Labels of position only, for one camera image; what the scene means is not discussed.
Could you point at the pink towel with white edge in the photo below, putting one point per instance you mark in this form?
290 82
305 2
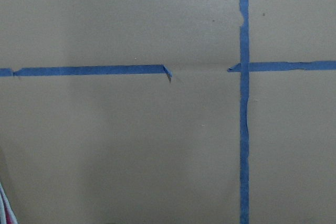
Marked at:
7 214

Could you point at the crossing blue tape strip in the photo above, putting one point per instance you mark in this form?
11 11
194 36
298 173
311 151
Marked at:
244 97

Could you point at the long blue tape strip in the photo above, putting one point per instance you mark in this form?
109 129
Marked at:
160 69

